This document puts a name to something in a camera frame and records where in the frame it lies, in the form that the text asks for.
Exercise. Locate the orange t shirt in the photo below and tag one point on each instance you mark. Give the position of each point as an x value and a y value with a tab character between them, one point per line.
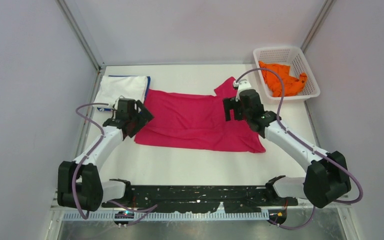
292	85

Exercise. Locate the folded white t shirt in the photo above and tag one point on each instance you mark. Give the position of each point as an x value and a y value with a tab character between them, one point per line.
120	87

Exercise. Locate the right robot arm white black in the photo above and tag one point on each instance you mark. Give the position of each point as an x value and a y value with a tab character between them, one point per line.
325	179

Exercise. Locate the white plastic basket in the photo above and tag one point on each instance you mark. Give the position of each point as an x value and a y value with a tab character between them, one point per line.
294	58

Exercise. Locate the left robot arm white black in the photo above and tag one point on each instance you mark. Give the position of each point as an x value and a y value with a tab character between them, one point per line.
79	184

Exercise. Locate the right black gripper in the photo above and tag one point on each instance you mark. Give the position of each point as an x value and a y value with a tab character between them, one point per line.
230	103

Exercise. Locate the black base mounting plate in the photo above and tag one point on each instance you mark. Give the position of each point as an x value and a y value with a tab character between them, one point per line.
203	199

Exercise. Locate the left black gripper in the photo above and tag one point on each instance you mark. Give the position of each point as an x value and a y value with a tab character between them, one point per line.
144	117

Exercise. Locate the pink t shirt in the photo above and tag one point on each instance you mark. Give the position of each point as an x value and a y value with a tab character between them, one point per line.
194	121

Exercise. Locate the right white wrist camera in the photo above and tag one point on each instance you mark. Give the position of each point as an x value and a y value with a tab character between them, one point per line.
240	86

